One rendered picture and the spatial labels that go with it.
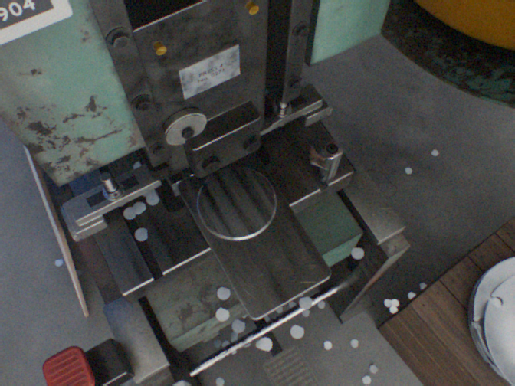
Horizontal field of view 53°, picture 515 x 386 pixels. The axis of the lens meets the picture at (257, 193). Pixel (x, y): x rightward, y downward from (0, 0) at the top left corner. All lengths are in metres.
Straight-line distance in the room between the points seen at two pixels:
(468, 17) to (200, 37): 0.36
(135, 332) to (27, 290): 0.83
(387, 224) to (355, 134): 0.86
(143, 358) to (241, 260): 0.25
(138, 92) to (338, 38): 0.23
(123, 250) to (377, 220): 0.45
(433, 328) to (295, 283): 0.55
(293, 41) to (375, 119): 1.30
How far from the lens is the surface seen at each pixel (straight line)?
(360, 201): 0.99
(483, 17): 0.72
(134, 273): 0.88
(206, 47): 0.55
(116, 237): 0.91
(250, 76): 0.63
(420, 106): 1.92
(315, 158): 0.85
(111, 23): 0.43
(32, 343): 1.67
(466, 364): 1.28
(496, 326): 1.27
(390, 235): 0.98
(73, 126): 0.48
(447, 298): 1.29
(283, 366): 1.38
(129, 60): 0.46
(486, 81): 0.73
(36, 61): 0.42
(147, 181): 0.88
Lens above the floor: 1.54
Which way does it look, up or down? 66 degrees down
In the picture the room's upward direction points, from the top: 1 degrees clockwise
